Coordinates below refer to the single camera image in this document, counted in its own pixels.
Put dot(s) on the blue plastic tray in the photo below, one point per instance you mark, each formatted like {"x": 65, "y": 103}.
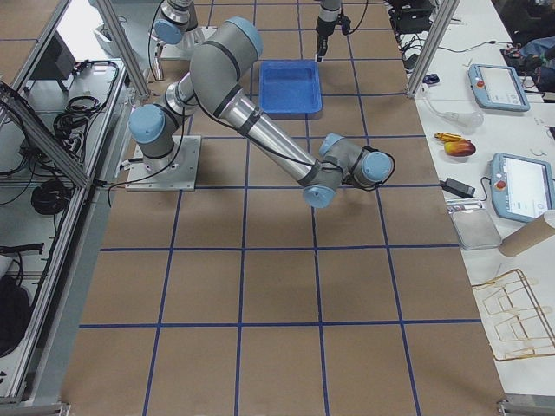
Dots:
{"x": 290, "y": 87}

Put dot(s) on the metal tin box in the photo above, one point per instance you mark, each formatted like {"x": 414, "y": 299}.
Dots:
{"x": 475, "y": 229}

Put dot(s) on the lower teach pendant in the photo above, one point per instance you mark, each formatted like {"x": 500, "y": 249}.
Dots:
{"x": 522, "y": 188}

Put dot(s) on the black power brick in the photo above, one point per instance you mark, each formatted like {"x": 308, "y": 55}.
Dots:
{"x": 457, "y": 188}

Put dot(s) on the cardboard tube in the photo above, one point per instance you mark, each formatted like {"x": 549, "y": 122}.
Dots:
{"x": 529, "y": 235}

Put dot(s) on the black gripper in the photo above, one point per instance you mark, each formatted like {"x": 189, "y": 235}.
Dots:
{"x": 325, "y": 25}

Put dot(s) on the orange toy fruit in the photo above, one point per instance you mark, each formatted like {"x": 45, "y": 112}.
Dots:
{"x": 459, "y": 148}

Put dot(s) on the gold wire rack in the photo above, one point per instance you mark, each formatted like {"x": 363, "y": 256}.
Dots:
{"x": 517, "y": 324}

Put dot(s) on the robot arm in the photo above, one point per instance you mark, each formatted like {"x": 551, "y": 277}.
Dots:
{"x": 175, "y": 24}
{"x": 212, "y": 84}

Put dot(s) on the aluminium frame post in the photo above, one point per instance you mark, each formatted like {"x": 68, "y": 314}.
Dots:
{"x": 431, "y": 44}

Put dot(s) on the upper teach pendant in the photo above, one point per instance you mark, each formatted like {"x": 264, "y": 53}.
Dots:
{"x": 497, "y": 88}

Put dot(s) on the teach pendant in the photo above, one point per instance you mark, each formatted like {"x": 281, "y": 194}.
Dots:
{"x": 497, "y": 88}
{"x": 522, "y": 188}

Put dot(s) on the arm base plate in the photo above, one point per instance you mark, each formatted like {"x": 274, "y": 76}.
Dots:
{"x": 177, "y": 171}
{"x": 173, "y": 50}

